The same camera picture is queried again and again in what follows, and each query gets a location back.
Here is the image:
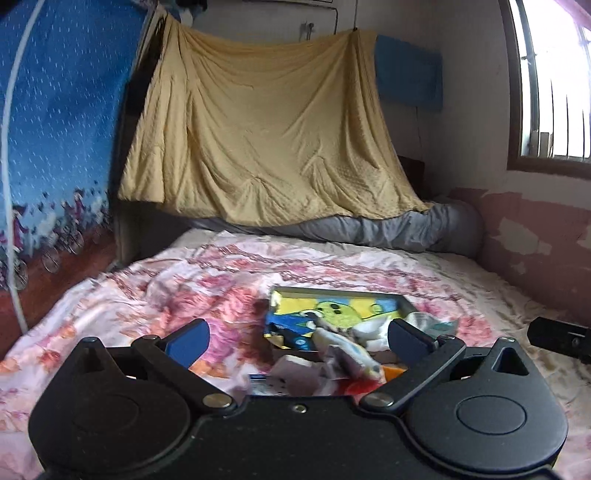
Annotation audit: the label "orange cloth piece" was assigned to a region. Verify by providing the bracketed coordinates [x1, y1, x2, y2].
[383, 365, 407, 382]

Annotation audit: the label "white quilted baby cloth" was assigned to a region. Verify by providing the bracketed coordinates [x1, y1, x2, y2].
[349, 318, 392, 352]

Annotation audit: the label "striped pastel cloth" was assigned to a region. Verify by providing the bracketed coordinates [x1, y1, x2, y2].
[311, 328, 384, 382]

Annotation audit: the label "grey face mask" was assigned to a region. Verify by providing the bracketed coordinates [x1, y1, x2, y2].
[267, 355, 346, 397]

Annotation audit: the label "floral pink bed sheet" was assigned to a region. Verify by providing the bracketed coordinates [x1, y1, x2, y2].
[0, 227, 591, 480]

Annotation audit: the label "shallow tray with cartoon print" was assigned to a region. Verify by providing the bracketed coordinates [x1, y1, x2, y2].
[263, 286, 416, 352]

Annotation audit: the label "grey rolled duvet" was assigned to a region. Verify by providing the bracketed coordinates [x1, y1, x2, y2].
[186, 199, 485, 258]

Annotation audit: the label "yellow dotted hanging blanket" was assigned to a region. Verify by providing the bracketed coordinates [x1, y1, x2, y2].
[118, 16, 429, 227]

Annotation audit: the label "blue bicycle print curtain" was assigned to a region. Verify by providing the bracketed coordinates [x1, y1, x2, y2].
[1, 1, 148, 350]

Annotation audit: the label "blue wall cloth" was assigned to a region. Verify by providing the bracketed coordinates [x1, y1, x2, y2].
[375, 35, 443, 111]

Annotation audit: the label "window with brown frame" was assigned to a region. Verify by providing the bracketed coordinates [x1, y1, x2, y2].
[499, 1, 590, 180]

